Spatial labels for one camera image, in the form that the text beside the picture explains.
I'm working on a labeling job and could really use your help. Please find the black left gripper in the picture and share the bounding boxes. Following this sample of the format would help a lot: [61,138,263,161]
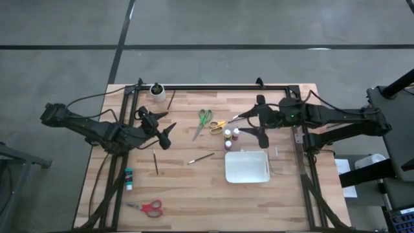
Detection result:
[139,106,177,151]

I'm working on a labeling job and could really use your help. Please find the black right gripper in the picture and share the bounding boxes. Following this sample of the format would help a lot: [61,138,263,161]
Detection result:
[238,94,285,150]

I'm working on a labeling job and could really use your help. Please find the black-handled paintbrush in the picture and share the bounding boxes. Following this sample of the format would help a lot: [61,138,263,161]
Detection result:
[152,148,159,176]
[187,152,215,165]

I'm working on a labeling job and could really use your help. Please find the white plastic bin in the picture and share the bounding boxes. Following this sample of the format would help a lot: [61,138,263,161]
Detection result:
[224,150,271,184]

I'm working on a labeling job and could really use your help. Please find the teal paint bottle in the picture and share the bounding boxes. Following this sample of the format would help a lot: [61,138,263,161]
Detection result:
[125,168,134,191]

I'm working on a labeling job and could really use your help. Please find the white plant pot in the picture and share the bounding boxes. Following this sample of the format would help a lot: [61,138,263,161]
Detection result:
[149,82,167,104]

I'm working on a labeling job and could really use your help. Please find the white paper sheet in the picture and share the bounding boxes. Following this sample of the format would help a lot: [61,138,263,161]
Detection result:
[334,158,358,199]

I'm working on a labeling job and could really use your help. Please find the black equipment cart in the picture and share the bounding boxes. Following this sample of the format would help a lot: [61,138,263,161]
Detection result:
[339,67,414,211]

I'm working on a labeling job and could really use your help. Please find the grey metal stand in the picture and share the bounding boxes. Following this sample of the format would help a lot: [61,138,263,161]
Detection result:
[0,141,52,227]

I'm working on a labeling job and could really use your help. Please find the small parts organiser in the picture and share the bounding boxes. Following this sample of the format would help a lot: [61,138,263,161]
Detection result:
[383,206,414,233]

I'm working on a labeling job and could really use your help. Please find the brown-handled paintbrush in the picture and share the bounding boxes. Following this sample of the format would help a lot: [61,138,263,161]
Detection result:
[166,90,177,111]

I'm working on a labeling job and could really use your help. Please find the yellow-handled scissors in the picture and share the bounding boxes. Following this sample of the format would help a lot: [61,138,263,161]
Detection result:
[208,120,229,135]

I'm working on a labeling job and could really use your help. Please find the green-handled scissors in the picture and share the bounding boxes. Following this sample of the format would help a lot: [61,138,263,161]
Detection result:
[192,109,213,142]

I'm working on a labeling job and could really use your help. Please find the black aluminium table frame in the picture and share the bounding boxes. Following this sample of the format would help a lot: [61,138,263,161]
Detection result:
[77,83,345,232]

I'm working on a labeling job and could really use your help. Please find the red-handled scissors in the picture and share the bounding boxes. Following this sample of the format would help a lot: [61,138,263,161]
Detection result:
[125,199,164,218]

